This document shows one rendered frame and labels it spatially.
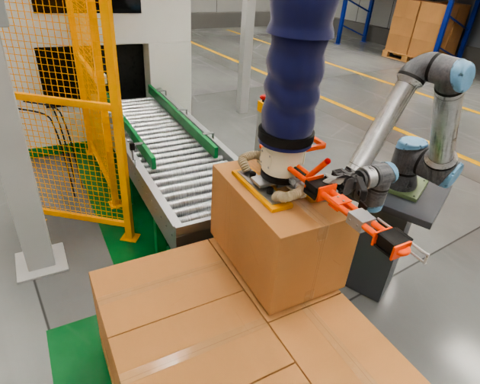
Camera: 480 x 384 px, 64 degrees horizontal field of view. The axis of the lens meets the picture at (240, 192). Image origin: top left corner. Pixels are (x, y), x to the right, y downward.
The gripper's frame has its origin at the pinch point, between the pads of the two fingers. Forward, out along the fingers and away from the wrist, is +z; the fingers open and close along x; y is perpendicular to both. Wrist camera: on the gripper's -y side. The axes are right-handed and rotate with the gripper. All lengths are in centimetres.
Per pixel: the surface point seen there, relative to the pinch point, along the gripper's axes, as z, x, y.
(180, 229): 33, -51, 63
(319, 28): 1, 53, 17
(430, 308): -109, -110, -3
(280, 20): 11, 54, 25
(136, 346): 71, -57, 8
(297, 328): 10, -56, -12
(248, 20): -160, 6, 345
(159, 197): 33, -51, 96
